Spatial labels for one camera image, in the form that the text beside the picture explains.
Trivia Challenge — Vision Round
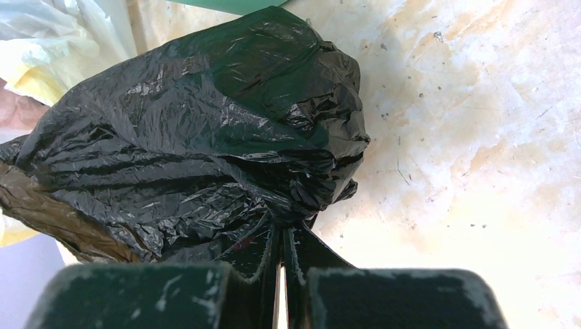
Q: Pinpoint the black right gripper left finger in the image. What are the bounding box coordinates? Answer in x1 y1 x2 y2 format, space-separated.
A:
218 222 281 328

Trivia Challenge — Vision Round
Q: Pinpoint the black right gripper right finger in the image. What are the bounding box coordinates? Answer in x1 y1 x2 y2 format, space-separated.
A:
282 222 354 328

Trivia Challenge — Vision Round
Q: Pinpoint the black trash bag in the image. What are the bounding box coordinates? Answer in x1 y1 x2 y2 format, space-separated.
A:
1 7 369 262

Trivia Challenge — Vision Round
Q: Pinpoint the green plastic trash bin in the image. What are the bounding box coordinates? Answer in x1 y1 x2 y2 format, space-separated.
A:
171 0 287 15

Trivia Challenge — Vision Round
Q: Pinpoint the translucent yellow-trimmed plastic bag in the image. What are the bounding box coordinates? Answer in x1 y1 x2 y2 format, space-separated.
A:
0 0 137 248

